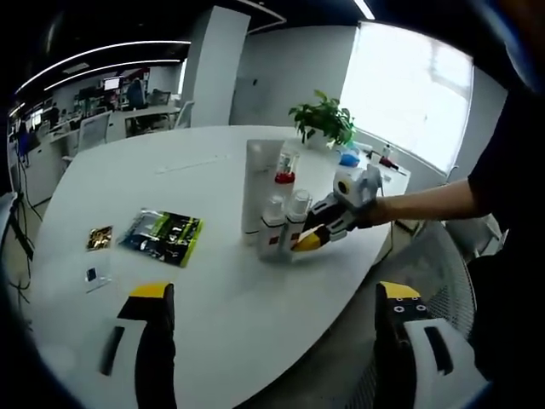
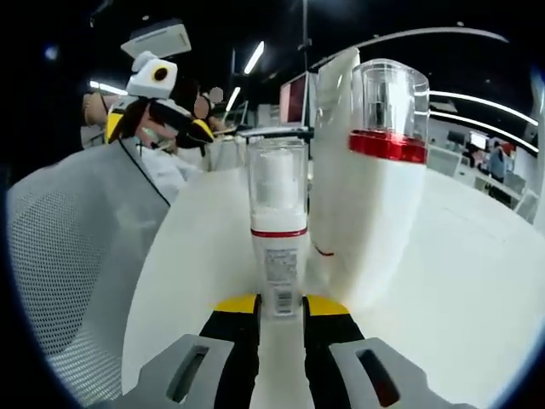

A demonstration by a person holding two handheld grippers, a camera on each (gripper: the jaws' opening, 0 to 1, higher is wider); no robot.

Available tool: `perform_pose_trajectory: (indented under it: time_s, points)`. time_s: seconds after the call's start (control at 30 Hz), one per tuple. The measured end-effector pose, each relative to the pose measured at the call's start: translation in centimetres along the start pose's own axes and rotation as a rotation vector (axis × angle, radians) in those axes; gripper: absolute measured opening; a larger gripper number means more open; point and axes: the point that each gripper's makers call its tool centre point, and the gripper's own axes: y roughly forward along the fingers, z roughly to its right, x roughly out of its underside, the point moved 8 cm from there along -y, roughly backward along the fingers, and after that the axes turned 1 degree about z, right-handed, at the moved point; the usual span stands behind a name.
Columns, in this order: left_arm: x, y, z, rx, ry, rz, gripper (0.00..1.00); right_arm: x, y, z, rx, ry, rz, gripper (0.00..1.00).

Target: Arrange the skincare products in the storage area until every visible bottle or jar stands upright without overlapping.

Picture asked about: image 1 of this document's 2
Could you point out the gold foil packet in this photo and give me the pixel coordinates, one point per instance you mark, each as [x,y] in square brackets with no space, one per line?
[99,237]

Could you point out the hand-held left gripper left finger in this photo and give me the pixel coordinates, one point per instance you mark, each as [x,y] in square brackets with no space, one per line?
[157,366]

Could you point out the potted green plant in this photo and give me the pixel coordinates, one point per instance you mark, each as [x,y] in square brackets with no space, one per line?
[323,119]

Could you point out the small red white bottle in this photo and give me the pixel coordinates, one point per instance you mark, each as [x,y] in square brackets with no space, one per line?
[388,159]

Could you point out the white skincare tube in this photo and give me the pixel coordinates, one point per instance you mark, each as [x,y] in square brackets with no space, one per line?
[257,187]

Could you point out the person's right hand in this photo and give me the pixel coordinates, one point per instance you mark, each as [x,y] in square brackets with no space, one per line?
[370,213]

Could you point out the white office chair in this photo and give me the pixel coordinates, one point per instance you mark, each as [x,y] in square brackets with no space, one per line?
[185,115]
[93,132]

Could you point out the blue box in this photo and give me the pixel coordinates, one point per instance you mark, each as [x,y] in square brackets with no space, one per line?
[349,159]

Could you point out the white red-collared skincare pump bottle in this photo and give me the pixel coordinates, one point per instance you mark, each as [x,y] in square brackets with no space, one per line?
[286,170]

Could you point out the green black packet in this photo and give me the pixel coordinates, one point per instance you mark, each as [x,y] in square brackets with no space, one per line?
[162,236]

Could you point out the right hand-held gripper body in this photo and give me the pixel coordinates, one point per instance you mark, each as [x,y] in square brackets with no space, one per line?
[357,187]

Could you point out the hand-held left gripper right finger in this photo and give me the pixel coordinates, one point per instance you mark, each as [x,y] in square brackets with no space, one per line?
[389,366]

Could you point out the small clear packet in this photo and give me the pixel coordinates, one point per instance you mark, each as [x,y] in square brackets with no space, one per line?
[97,279]

